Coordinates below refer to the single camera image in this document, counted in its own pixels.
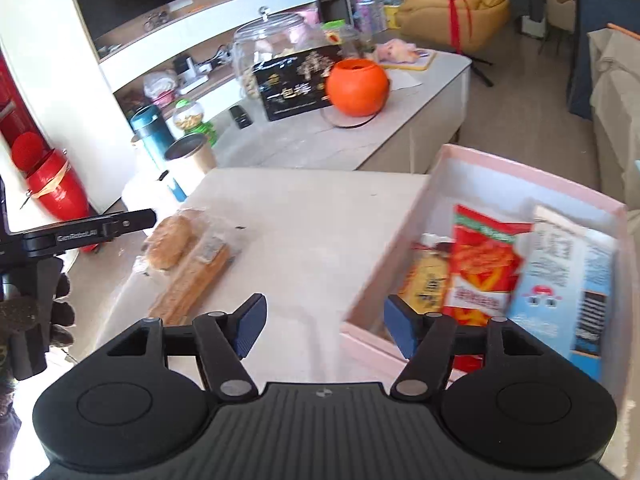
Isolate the small glass snack jar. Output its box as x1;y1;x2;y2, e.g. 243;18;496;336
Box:
171;99;218;146

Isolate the pink plush toy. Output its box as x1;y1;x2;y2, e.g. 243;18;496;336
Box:
375;40;418;63

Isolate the person's left hand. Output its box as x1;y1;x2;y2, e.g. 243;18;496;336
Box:
47;260;76;348

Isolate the white power strip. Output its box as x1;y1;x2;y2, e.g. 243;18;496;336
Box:
177;74;208;95

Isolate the large glass nut jar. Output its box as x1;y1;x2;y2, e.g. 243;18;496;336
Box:
231;6;307;101

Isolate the blue and white snack packet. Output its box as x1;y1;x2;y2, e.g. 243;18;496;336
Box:
507;204;618;381

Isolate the orange pumpkin bucket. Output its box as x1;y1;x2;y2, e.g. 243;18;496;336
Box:
325;57;391;117

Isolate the red snack packet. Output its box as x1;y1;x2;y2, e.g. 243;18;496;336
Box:
442;203;533;373

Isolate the blue thermos bottle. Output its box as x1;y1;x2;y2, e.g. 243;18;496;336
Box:
129;105;187;201

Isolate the clear container green lid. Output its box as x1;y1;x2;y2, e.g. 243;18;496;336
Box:
320;20;363;58

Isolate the pink bottle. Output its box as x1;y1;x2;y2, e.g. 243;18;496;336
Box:
352;0;381;33

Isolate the beige chair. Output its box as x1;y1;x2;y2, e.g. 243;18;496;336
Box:
542;0;578;56

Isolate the white plastic bag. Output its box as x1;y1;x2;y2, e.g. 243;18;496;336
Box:
144;71;178;103

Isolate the white television cabinet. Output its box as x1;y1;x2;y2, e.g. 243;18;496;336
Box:
0;0;361;221

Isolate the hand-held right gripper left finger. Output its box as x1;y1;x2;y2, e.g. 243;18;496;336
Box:
107;292;267;401

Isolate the yellow sofa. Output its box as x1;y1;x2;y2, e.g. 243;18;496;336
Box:
397;0;511;53

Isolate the clear biscuit packet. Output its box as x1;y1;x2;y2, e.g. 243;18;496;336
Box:
397;234;456;313

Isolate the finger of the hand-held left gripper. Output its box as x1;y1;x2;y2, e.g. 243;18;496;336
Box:
22;208;157;256

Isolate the black gift box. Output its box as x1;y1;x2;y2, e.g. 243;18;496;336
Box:
251;46;343;122

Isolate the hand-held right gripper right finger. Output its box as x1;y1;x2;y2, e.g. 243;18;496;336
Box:
384;294;546;400

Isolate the red ribbon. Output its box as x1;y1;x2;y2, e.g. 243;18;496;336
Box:
445;0;476;53

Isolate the red vase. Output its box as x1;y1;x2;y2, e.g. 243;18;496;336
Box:
25;147;93;223

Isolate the long wafer packet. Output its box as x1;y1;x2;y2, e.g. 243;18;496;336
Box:
148;237;236;326

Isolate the bread packet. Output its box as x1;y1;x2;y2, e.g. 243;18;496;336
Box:
132;207;221;276

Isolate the pink cardboard box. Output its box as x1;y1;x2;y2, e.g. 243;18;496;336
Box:
340;143;628;441

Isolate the cream steel tumbler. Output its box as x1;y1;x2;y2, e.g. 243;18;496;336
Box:
164;133;218;196

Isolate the white coffee table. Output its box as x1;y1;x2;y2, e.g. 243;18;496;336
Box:
207;50;473;173

